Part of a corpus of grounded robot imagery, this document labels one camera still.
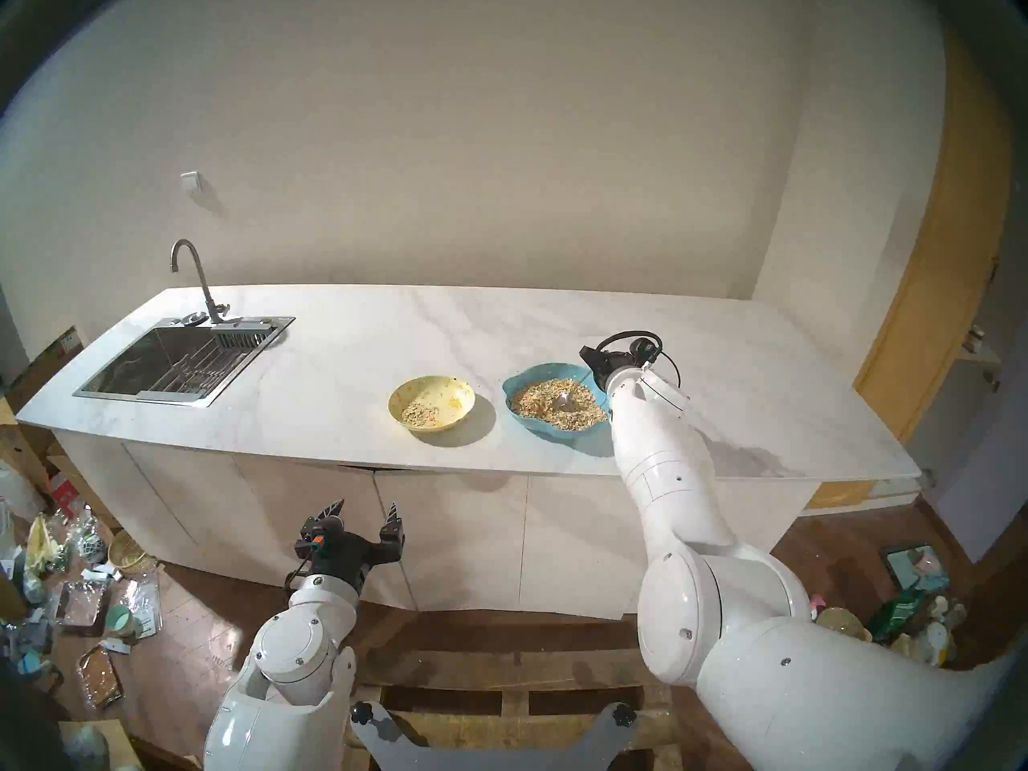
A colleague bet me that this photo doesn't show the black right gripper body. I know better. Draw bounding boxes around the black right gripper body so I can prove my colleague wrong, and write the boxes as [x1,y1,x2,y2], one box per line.
[598,337,666,393]

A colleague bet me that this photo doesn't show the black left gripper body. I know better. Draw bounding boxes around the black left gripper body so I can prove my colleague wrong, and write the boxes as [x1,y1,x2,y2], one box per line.
[294,528,405,595]

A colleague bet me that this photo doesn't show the blue flower-shaped bowl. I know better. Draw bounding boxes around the blue flower-shaped bowl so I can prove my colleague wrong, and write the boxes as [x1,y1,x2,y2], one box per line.
[502,363,615,439]

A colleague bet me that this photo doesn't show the large cereal heap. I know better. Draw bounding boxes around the large cereal heap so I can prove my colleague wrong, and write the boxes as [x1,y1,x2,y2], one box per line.
[509,379,609,431]

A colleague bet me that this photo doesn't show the yellow speckled bowl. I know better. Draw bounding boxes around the yellow speckled bowl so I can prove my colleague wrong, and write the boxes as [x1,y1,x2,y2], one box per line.
[388,375,476,433]

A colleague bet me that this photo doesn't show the white counter cabinet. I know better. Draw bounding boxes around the white counter cabinet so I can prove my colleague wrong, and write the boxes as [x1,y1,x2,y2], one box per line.
[51,426,822,619]

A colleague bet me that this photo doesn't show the wooden pallet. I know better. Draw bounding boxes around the wooden pallet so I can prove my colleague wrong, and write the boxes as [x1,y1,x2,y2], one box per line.
[345,647,671,771]

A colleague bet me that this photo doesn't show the metal sink rack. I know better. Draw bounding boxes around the metal sink rack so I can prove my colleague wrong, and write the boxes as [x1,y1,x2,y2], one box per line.
[138,350,250,398]

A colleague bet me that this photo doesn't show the grey sink strainer basket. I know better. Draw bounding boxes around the grey sink strainer basket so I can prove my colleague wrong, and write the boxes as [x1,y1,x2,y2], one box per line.
[211,320,274,350]

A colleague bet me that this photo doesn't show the wicker basket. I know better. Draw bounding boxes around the wicker basket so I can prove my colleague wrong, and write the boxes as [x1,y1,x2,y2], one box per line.
[108,528,155,577]

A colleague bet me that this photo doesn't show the printed clear plastic bag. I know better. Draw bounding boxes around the printed clear plastic bag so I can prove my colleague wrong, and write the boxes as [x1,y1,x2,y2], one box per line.
[120,567,163,635]

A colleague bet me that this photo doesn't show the stainless steel sink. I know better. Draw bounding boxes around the stainless steel sink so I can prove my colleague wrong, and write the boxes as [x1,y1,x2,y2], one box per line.
[73,316,296,408]

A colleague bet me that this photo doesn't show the curved steel faucet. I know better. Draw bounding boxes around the curved steel faucet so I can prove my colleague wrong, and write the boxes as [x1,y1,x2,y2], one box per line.
[169,239,231,325]

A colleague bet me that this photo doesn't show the clear plastic tray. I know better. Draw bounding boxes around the clear plastic tray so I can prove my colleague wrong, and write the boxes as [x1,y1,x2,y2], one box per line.
[53,578,111,630]

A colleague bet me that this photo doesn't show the plastic tray brown contents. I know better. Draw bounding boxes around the plastic tray brown contents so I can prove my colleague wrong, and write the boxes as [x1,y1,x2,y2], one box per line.
[76,644,125,711]

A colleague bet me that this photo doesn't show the yellow bag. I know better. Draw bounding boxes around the yellow bag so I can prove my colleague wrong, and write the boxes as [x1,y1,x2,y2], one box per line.
[24,514,62,576]

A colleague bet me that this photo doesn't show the open cardboard box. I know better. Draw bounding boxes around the open cardboard box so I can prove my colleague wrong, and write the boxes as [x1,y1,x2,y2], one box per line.
[58,717,147,771]

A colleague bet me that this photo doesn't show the white plastic bag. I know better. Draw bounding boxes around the white plastic bag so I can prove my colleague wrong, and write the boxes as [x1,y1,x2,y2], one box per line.
[0,460,46,521]

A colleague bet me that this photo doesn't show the brown cardboard box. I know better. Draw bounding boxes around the brown cardboard box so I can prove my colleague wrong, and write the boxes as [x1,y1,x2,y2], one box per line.
[0,325,88,489]

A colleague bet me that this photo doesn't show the wooden door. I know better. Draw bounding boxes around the wooden door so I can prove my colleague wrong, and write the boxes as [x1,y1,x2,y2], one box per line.
[806,31,1014,509]

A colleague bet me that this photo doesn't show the beige strainer ladle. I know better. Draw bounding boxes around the beige strainer ladle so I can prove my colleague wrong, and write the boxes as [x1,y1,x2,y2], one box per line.
[815,607,873,642]

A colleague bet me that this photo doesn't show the green bag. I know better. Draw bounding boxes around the green bag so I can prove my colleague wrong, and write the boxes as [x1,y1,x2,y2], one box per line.
[867,589,924,642]

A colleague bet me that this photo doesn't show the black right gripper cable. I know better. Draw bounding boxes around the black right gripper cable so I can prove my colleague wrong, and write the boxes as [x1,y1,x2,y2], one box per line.
[598,330,683,389]

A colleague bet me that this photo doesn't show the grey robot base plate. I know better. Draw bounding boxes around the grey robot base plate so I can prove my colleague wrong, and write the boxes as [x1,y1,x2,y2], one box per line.
[349,701,639,771]

